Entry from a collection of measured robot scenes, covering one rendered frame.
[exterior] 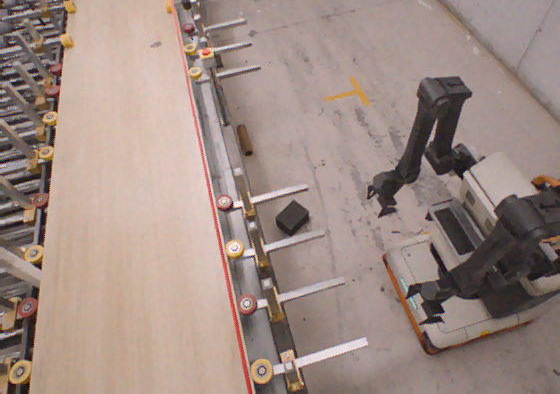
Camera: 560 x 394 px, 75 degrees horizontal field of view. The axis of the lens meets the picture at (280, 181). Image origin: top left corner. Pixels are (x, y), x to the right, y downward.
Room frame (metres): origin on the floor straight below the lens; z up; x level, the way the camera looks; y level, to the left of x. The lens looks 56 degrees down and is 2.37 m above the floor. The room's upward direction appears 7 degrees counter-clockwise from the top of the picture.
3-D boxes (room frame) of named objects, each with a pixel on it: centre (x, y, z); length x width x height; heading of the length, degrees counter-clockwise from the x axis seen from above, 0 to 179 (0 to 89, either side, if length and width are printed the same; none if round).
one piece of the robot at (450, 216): (0.58, -0.68, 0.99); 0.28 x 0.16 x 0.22; 9
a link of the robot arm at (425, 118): (0.77, -0.48, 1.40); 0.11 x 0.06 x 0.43; 9
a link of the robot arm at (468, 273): (0.34, -0.54, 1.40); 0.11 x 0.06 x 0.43; 10
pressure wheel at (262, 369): (0.19, 0.15, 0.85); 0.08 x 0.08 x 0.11
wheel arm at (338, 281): (0.47, 0.00, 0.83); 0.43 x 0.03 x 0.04; 100
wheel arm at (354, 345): (0.23, -0.04, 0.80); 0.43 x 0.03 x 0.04; 100
